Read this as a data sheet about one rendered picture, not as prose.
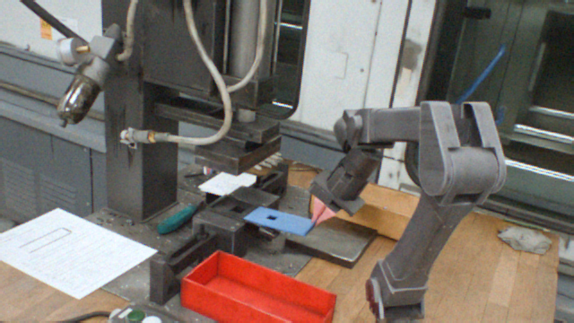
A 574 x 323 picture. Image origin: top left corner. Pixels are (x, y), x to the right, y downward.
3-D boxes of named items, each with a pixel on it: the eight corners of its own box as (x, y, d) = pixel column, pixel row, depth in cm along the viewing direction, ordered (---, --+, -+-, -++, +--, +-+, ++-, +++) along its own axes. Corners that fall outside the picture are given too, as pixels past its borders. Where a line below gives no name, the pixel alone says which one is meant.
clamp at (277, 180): (254, 220, 132) (257, 182, 128) (241, 216, 133) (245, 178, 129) (282, 198, 144) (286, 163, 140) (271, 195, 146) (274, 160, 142)
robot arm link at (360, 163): (333, 155, 104) (352, 127, 100) (357, 162, 107) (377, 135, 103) (344, 179, 99) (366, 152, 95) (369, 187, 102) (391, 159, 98)
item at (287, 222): (311, 238, 107) (312, 224, 106) (243, 220, 114) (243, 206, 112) (325, 224, 113) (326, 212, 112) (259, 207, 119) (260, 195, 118)
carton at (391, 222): (404, 247, 129) (411, 217, 126) (307, 215, 139) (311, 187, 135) (417, 225, 139) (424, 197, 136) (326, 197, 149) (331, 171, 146)
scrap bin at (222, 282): (305, 360, 90) (309, 330, 87) (180, 305, 100) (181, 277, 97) (332, 321, 100) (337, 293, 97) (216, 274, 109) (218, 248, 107)
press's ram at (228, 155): (240, 192, 105) (253, 33, 93) (134, 158, 115) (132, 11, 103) (282, 164, 119) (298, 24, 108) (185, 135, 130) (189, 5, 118)
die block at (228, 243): (231, 267, 112) (233, 235, 109) (191, 252, 116) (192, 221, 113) (276, 229, 129) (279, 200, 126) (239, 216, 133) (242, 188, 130)
